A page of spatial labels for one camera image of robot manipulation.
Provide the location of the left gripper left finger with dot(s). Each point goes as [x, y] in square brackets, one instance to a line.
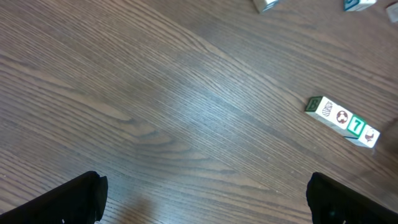
[80, 200]

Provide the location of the white block dark round picture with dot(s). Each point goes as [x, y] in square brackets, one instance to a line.
[339, 118]

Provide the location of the blue picture block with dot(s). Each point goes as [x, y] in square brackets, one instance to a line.
[392, 12]

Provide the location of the blue letter P block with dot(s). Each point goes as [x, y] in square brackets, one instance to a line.
[357, 5]

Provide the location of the green number seven block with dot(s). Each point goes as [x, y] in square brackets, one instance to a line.
[355, 127]

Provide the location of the white block owl picture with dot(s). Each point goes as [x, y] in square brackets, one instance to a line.
[321, 108]

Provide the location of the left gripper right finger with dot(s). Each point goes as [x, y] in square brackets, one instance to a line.
[331, 202]

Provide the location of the white block red picture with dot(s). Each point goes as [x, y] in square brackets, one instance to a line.
[368, 137]

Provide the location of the white block blue side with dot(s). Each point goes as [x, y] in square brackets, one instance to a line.
[264, 5]

